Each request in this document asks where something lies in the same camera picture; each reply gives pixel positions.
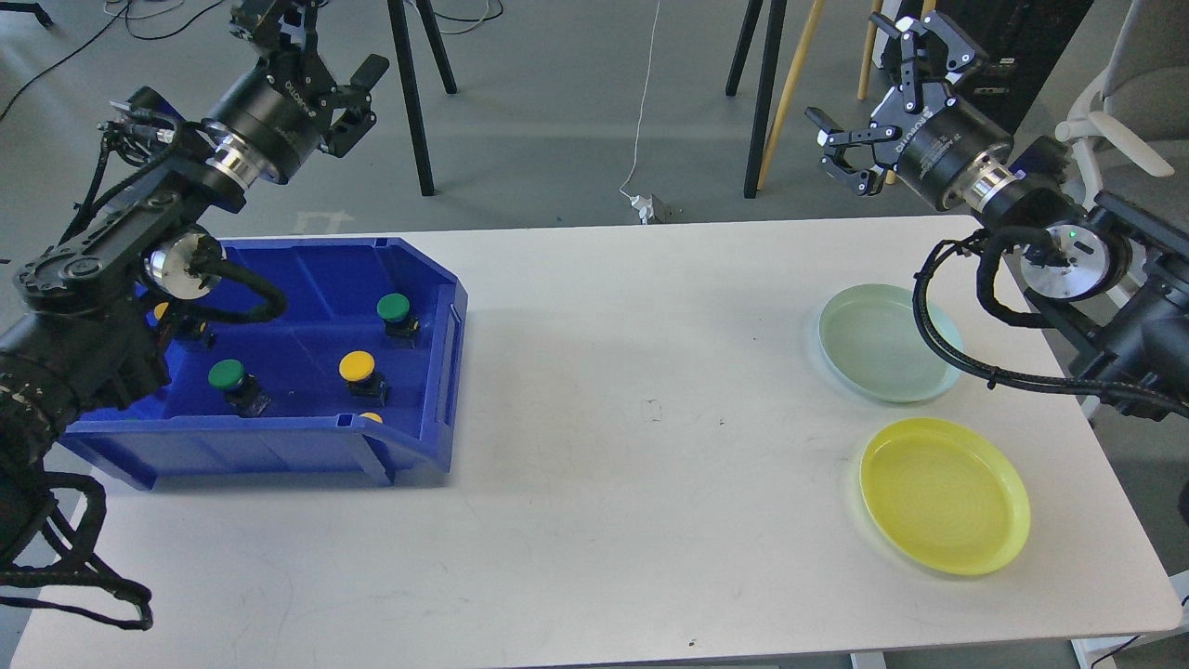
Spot wooden easel legs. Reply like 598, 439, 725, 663
754, 1, 889, 193

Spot black tripod right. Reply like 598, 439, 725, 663
725, 0, 789, 198

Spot black tripod left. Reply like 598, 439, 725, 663
386, 1, 458, 196

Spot black floor cables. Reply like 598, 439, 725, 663
0, 0, 507, 122

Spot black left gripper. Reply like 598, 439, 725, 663
203, 1, 390, 185

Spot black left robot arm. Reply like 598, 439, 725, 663
1, 1, 389, 631

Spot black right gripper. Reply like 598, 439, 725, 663
805, 11, 1013, 212

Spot pale green plate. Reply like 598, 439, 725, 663
817, 283, 960, 405

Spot black tripod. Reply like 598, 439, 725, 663
386, 1, 458, 196
725, 0, 789, 198

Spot yellow plate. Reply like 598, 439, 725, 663
857, 416, 1032, 578

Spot blue plastic bin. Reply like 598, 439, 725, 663
59, 238, 468, 490

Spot white cable with plug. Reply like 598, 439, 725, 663
619, 0, 684, 225

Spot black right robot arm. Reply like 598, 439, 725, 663
805, 11, 1188, 422

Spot black computer tower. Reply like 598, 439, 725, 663
935, 1, 1092, 133

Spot green push button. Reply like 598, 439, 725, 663
375, 292, 420, 348
207, 359, 271, 418

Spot white office chair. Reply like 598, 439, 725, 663
1056, 1, 1188, 231

